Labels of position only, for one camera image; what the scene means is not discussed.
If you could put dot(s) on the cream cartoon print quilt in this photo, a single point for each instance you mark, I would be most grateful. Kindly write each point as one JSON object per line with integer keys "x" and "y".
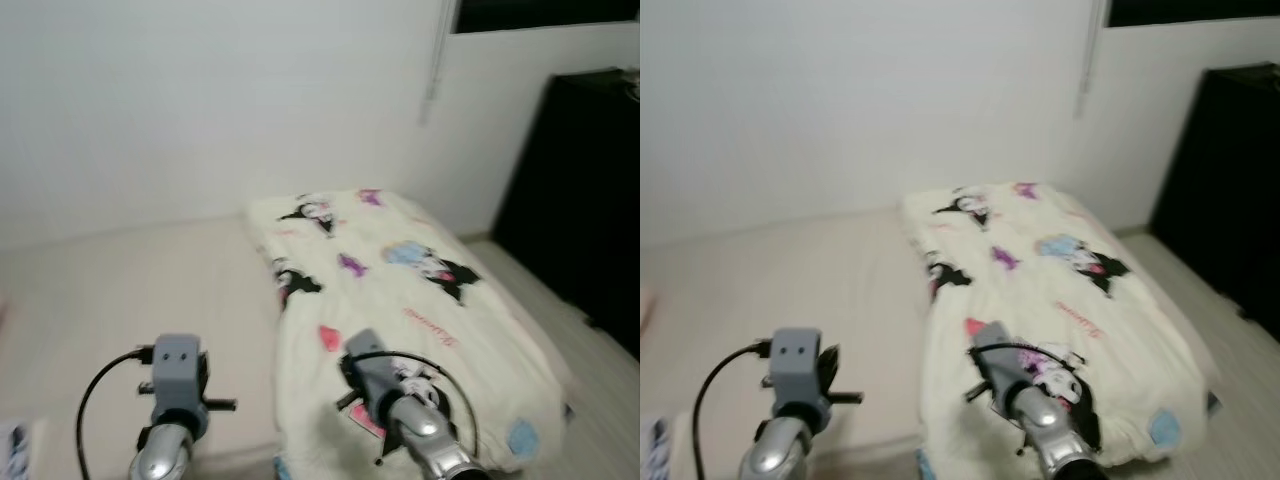
{"x": 400, "y": 300}
{"x": 1060, "y": 290}

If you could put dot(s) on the white booklet with blue print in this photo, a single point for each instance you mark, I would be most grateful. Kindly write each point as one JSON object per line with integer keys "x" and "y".
{"x": 14, "y": 452}
{"x": 657, "y": 448}

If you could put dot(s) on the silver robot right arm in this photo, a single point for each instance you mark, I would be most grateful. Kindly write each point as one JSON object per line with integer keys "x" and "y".
{"x": 1050, "y": 435}
{"x": 435, "y": 445}

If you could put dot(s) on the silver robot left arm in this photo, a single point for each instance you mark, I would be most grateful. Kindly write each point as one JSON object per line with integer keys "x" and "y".
{"x": 775, "y": 450}
{"x": 160, "y": 455}

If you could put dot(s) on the beige mattress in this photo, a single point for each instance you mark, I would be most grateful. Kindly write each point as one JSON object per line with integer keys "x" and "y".
{"x": 130, "y": 290}
{"x": 780, "y": 290}

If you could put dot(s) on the black cabinet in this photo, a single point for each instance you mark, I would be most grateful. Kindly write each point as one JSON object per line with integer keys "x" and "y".
{"x": 580, "y": 200}
{"x": 1225, "y": 180}

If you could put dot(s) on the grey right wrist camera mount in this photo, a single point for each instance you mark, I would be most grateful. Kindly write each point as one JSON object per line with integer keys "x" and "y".
{"x": 1000, "y": 365}
{"x": 372, "y": 375}

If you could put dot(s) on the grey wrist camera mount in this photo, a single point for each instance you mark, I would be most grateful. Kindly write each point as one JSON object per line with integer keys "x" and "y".
{"x": 178, "y": 365}
{"x": 1000, "y": 365}
{"x": 798, "y": 360}
{"x": 372, "y": 375}

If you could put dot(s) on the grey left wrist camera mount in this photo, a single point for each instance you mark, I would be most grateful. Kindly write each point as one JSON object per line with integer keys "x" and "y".
{"x": 798, "y": 360}
{"x": 178, "y": 365}

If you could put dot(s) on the black wall picture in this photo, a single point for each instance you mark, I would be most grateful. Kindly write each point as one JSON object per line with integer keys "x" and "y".
{"x": 545, "y": 14}
{"x": 1190, "y": 11}

